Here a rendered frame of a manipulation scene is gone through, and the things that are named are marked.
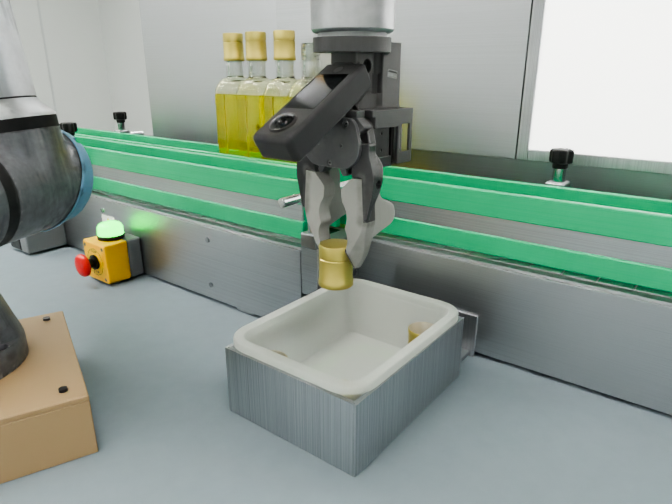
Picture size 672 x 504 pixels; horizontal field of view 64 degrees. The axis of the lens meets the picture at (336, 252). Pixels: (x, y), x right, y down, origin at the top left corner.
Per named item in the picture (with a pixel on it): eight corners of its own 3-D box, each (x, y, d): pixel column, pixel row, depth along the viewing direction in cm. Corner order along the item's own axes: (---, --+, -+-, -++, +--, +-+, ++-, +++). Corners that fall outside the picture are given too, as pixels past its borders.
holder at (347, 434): (477, 357, 70) (482, 302, 67) (354, 477, 49) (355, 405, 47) (368, 321, 80) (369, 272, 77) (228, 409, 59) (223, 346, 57)
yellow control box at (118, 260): (145, 275, 97) (140, 236, 95) (107, 288, 91) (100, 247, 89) (123, 267, 101) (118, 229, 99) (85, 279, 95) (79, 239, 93)
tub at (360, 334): (461, 371, 66) (467, 306, 63) (355, 476, 49) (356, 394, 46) (347, 331, 76) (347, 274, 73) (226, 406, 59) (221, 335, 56)
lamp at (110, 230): (130, 237, 94) (128, 220, 93) (106, 243, 91) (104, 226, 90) (116, 232, 97) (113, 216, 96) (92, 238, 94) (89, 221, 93)
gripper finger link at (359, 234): (408, 258, 54) (400, 167, 52) (371, 273, 50) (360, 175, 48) (384, 256, 57) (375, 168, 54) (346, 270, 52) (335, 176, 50)
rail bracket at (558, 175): (575, 241, 75) (590, 145, 71) (561, 254, 70) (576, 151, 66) (546, 236, 77) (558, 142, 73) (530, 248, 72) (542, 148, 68)
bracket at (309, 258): (362, 278, 78) (363, 233, 76) (321, 299, 71) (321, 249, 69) (342, 273, 80) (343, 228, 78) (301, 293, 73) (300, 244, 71)
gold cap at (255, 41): (272, 60, 88) (271, 31, 87) (256, 60, 85) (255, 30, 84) (256, 60, 90) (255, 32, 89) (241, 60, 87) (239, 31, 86)
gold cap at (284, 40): (300, 60, 85) (300, 30, 84) (285, 60, 82) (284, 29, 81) (284, 60, 87) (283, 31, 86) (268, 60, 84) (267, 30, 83)
